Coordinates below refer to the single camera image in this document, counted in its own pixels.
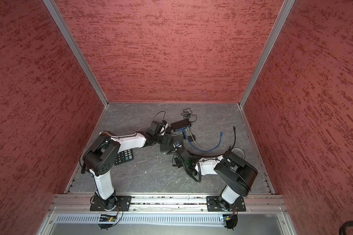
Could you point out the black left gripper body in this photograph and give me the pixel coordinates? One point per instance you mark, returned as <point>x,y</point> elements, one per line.
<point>162,139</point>

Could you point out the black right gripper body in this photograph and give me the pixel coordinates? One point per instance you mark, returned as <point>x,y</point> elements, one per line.
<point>179,164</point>

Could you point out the black network switch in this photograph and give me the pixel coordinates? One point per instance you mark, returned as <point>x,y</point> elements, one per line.
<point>166,148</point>
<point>179,125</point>

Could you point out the black power adapter with cable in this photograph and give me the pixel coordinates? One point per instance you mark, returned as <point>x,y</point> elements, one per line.
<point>188,114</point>

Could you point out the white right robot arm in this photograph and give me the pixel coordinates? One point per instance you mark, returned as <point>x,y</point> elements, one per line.
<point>237,174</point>

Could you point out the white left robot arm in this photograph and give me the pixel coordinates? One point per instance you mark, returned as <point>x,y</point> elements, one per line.
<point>99,157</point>

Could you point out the black calculator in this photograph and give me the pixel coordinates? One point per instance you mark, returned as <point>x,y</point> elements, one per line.
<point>124,157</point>

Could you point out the glass jar with brown contents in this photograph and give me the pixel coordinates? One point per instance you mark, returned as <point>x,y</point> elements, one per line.
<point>105,133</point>

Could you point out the brown tape roll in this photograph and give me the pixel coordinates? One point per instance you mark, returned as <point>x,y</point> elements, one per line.
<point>239,152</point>

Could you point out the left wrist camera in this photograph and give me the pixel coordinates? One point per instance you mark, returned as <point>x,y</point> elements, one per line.
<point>164,126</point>

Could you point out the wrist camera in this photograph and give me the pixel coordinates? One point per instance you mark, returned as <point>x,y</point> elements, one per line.
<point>177,144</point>
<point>164,126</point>

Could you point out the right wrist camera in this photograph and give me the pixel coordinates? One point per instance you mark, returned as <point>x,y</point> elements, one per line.
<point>177,144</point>

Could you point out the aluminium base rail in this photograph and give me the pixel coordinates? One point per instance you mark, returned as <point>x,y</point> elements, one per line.
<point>171,203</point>

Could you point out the aluminium left corner post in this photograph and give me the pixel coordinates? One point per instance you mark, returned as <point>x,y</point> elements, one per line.
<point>66,33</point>

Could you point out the aluminium corner post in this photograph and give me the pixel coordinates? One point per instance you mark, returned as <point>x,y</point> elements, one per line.
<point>276,29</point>
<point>66,33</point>

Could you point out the aluminium right corner post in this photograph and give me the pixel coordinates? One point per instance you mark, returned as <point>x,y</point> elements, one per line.
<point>276,29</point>

